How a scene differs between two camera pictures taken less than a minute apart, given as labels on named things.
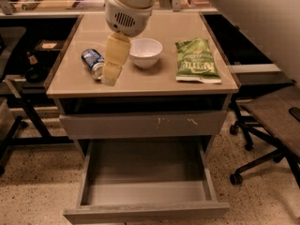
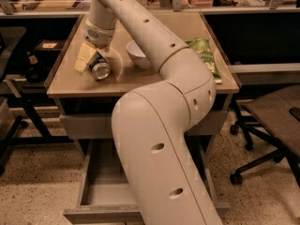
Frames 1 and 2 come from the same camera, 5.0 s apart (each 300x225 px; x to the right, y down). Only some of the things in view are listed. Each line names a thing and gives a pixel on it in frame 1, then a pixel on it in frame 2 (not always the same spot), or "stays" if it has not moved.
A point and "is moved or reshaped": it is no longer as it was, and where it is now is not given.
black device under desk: x=36 y=72 stays
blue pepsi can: x=93 y=61 is moved or reshaped
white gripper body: x=127 y=20 to x=99 y=36
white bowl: x=145 y=52 stays
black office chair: x=275 y=119 stays
